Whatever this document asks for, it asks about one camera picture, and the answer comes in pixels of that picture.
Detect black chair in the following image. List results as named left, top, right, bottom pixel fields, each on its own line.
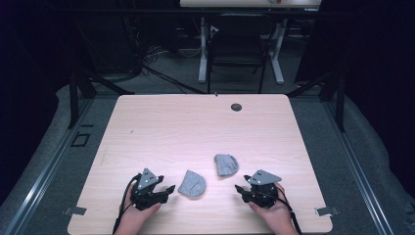
left=207, top=14, right=276, bottom=95

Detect black horizontal bar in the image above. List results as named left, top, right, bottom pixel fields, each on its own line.
left=58, top=7, right=327, bottom=17

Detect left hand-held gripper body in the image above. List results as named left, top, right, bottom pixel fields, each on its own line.
left=129, top=167, right=171, bottom=212

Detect grey sock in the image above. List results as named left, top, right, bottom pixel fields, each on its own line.
left=213, top=153, right=240, bottom=177
left=177, top=169, right=208, bottom=198

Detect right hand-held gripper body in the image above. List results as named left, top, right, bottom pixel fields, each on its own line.
left=242, top=168, right=283, bottom=210

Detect white-legged desk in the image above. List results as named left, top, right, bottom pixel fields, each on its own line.
left=179, top=0, right=323, bottom=85

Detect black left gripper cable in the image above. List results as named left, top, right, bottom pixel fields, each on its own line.
left=112, top=173, right=143, bottom=235

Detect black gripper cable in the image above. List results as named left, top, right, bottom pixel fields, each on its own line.
left=276, top=186, right=303, bottom=235
left=112, top=173, right=143, bottom=235

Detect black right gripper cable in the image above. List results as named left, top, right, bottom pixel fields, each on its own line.
left=276, top=186, right=303, bottom=235

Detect grey table bracket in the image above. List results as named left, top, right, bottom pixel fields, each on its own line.
left=63, top=206, right=88, bottom=216
left=314, top=206, right=341, bottom=217

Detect person's right hand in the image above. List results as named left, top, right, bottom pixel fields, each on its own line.
left=248, top=182, right=292, bottom=230

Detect dark curtain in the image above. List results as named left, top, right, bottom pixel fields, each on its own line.
left=295, top=0, right=415, bottom=200
left=0, top=0, right=82, bottom=207

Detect black floor cables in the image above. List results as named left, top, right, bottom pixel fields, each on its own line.
left=142, top=45, right=208, bottom=95

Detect metal floor rail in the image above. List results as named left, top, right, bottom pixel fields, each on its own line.
left=322, top=100, right=394, bottom=235
left=4, top=97, right=96, bottom=235

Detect person's left hand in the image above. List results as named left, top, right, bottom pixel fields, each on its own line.
left=120, top=183, right=162, bottom=229

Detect black metal stand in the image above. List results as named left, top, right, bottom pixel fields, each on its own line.
left=67, top=63, right=135, bottom=129
left=286, top=69, right=347, bottom=133

